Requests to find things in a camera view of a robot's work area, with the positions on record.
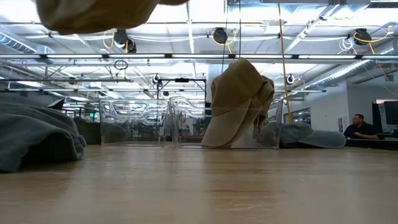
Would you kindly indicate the black monitor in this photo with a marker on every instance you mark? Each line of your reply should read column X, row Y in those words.
column 391, row 112

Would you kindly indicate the black aluminium table frame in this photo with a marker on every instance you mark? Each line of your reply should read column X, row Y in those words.
column 373, row 143

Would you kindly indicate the person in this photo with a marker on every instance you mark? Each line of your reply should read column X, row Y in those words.
column 360, row 129

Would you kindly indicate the clear plastic bin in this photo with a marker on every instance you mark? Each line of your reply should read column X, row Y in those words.
column 186, row 124
column 133, row 124

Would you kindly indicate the distant black gantry frame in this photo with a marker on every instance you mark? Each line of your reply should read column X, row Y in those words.
column 182, row 80

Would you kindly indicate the tan baseball cap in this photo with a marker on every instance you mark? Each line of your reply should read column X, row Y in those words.
column 93, row 15
column 236, row 99
column 265, row 99

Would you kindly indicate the silver round air duct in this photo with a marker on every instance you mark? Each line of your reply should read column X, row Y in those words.
column 342, row 74
column 15, row 43

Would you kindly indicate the long ceiling light bar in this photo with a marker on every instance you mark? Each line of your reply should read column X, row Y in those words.
column 199, row 56

